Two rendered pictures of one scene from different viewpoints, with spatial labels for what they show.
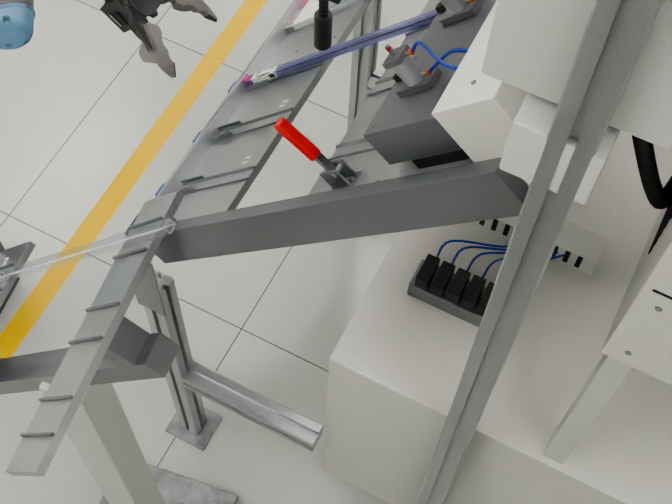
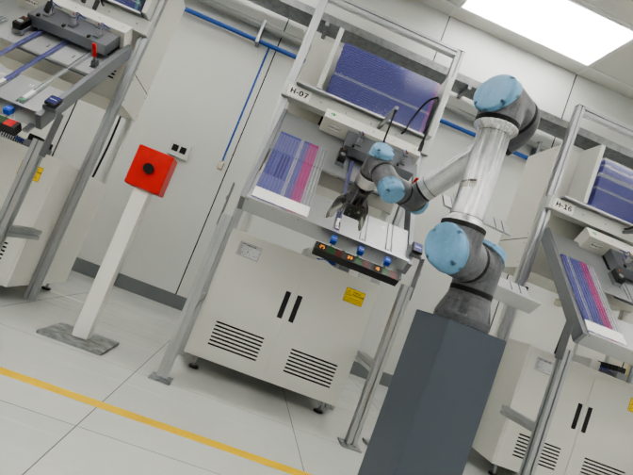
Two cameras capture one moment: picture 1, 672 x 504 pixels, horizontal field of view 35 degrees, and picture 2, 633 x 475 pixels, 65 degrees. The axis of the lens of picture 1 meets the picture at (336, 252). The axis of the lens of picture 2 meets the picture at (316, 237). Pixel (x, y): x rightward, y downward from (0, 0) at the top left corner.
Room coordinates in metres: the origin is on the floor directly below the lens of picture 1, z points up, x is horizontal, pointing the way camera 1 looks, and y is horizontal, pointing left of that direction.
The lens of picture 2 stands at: (2.00, 1.73, 0.50)
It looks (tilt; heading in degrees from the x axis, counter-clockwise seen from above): 6 degrees up; 240
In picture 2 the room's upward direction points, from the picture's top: 21 degrees clockwise
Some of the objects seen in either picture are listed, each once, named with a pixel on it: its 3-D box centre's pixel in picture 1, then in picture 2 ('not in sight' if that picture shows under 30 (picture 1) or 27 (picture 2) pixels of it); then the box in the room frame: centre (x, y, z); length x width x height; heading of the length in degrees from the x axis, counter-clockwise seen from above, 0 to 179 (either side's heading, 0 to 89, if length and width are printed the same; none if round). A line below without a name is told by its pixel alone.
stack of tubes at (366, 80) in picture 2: not in sight; (381, 92); (0.79, -0.30, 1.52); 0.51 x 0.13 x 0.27; 156
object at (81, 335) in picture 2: not in sight; (120, 244); (1.64, -0.31, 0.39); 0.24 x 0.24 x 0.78; 66
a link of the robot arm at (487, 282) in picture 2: not in sight; (478, 266); (0.95, 0.80, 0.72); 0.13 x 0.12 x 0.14; 12
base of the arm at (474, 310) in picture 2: not in sight; (465, 306); (0.95, 0.79, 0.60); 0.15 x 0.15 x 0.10
